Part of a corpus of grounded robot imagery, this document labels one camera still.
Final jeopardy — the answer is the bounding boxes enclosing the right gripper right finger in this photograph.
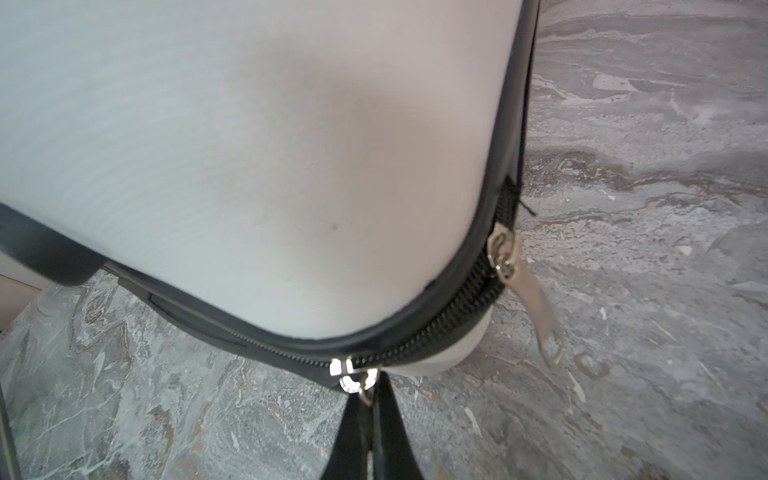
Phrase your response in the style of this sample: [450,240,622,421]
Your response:
[372,372,424,480]

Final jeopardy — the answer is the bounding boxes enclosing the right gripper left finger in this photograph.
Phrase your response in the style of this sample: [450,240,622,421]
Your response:
[320,394,373,480]

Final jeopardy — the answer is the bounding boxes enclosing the white and black suitcase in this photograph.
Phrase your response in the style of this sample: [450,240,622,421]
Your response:
[1,1,564,393]

